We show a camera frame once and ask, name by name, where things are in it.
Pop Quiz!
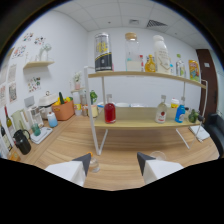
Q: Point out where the clear bottle orange cap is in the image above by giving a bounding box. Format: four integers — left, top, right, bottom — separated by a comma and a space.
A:
87, 151, 100, 174

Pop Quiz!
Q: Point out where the blue liquid bottle with pourer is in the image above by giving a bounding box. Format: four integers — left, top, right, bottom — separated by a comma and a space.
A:
174, 96, 187, 124

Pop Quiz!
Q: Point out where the large white milk bottle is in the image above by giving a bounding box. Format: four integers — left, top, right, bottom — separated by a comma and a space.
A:
152, 34, 172, 75

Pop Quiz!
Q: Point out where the glass jar with wooden lid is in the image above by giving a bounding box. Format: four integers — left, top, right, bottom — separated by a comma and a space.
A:
124, 32, 143, 72

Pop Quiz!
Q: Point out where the white kitchen scale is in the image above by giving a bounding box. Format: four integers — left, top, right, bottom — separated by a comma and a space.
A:
29, 126, 54, 145

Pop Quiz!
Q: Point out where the small blue white container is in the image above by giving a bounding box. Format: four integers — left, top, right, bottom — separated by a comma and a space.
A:
46, 111, 59, 128

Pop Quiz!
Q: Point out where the white notebook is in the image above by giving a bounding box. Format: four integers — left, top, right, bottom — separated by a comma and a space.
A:
188, 124, 211, 143

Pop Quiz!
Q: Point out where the black kettle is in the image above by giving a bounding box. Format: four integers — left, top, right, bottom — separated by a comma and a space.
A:
12, 129, 32, 156

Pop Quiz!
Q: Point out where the clear bottle red label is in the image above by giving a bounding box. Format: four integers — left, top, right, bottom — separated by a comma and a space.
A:
154, 94, 169, 124

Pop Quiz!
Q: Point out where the green glass jar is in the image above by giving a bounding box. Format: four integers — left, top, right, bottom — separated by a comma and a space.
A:
188, 108, 200, 124

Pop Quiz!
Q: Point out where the white bottle orange cap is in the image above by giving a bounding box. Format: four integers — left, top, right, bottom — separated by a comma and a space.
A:
170, 98, 180, 109

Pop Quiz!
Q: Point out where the black armchair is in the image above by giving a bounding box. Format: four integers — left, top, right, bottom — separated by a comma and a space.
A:
203, 113, 224, 158

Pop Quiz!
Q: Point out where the red liquid bottle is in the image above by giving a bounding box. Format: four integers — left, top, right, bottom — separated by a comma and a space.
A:
104, 93, 117, 125

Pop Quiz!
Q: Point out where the white countertop appliance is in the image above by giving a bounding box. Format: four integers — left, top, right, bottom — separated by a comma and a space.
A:
38, 90, 58, 108

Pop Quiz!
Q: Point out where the green potted plant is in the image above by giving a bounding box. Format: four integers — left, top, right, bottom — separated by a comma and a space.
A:
89, 89, 99, 105

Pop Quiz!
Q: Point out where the dark wine bottle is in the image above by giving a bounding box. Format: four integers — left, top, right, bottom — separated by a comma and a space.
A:
3, 105, 17, 134

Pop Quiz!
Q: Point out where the small flower vase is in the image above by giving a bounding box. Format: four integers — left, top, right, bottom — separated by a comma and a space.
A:
73, 71, 83, 91

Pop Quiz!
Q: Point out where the brown door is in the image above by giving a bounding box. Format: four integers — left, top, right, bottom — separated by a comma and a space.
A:
195, 48, 219, 119

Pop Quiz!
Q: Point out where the clear bottle green cap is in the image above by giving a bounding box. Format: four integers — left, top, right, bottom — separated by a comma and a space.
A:
175, 53, 186, 78

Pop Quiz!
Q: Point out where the round amber liquor bottle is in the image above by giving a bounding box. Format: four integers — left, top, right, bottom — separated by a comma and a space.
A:
144, 54, 157, 73

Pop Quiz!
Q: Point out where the yellow printed can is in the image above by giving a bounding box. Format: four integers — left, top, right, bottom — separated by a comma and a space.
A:
188, 59, 201, 83

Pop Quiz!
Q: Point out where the white vase decoration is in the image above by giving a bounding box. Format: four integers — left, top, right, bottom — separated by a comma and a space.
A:
38, 43, 53, 63

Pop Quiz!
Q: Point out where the tall silver black can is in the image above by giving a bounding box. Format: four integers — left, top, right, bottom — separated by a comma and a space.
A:
94, 32, 113, 73

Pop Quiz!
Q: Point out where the ceiling air vent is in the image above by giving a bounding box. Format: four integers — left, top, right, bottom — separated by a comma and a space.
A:
145, 19, 168, 28

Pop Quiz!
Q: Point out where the white frame wooden shelf rack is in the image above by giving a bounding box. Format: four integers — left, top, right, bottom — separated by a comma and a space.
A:
83, 65, 208, 156

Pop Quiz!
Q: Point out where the wooden wall shelf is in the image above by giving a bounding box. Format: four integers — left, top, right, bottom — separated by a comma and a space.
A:
22, 60, 55, 70

